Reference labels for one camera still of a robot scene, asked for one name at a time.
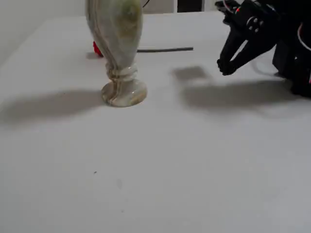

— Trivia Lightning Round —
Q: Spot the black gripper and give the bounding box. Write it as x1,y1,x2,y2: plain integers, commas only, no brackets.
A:
217,0,301,75

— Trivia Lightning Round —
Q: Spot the red rose with dark stem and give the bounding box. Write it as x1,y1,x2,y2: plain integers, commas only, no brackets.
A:
93,41,194,58

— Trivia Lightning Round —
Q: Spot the green beige marble vase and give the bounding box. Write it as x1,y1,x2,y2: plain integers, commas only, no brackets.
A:
85,0,148,107

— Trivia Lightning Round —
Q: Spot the dark background object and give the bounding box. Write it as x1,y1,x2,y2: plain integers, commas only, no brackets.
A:
177,0,204,13

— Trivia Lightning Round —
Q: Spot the red white servo wire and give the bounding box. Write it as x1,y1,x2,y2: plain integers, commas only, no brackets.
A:
215,0,242,15

